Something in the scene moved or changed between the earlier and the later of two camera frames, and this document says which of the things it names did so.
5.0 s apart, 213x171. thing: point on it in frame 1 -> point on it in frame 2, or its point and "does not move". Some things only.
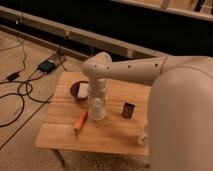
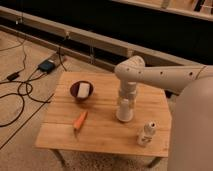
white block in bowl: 83,90 does not move
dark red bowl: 74,90 does not move
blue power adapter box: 46,66 does not move
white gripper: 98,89 -> 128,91
